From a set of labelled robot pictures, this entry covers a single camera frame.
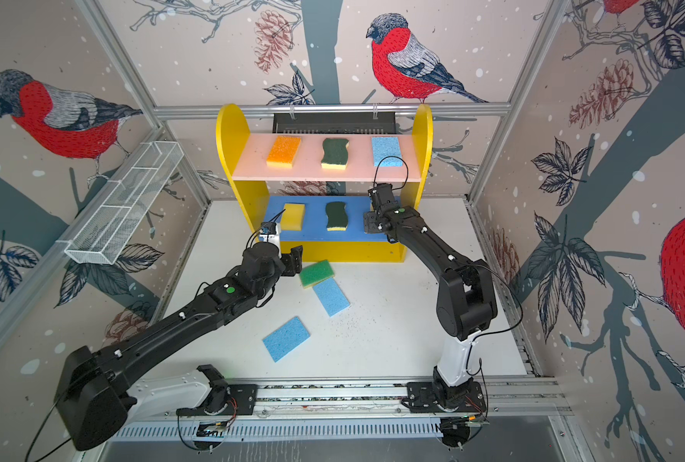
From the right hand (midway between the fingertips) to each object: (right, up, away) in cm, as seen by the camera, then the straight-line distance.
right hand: (376, 223), depth 92 cm
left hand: (-25, -7, -14) cm, 30 cm away
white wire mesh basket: (-71, +5, -16) cm, 73 cm away
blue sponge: (-15, -24, 0) cm, 28 cm away
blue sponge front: (-28, -34, -9) cm, 45 cm away
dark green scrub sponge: (-13, +2, +3) cm, 13 cm away
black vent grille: (-14, +35, +7) cm, 39 cm away
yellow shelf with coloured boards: (-24, +16, +30) cm, 41 cm away
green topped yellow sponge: (-21, -17, +5) cm, 27 cm away
